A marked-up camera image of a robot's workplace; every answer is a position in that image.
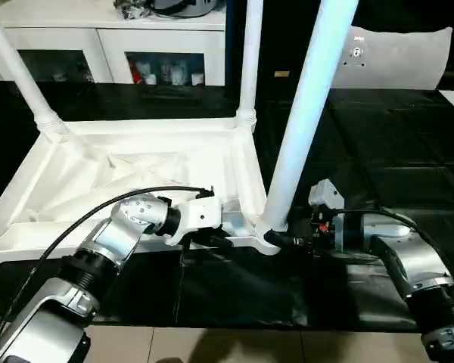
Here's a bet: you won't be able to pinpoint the white plastic table top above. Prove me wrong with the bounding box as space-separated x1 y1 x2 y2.
0 117 290 271

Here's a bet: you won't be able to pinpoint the white plastic table leg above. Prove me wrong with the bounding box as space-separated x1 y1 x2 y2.
0 0 67 138
259 0 361 237
237 0 264 131

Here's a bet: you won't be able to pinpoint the black table mat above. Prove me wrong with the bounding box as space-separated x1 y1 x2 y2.
0 79 454 334

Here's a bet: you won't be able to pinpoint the grey cushion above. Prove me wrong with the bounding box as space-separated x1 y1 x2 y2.
339 26 454 91

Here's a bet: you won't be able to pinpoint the white glass-door cabinet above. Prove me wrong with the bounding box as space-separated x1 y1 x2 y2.
0 0 228 86

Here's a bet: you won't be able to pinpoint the dark items on cabinet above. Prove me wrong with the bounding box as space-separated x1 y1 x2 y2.
113 0 228 20

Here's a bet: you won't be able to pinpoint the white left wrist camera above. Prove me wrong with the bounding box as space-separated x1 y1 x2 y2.
165 192 225 249

